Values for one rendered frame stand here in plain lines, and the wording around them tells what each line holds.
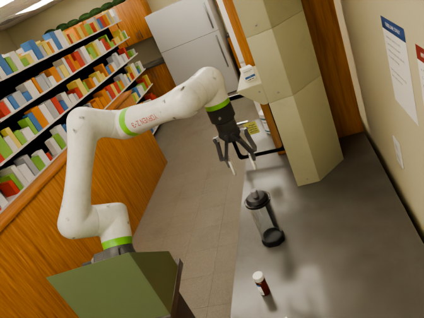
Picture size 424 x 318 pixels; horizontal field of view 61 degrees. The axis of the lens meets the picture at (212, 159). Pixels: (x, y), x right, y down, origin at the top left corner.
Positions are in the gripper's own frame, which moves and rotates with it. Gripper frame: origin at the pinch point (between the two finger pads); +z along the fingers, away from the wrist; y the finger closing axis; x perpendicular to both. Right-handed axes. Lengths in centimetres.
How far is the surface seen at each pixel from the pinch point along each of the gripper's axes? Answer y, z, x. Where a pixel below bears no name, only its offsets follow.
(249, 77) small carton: -7.8, -19.5, -42.9
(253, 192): -0.2, 12.3, 1.3
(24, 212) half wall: 182, 27, -68
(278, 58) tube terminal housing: -22.9, -25.2, -34.3
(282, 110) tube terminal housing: -17.9, -2.4, -34.2
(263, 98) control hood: -11.6, -11.0, -34.3
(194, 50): 136, 38, -522
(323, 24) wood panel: -46, -24, -71
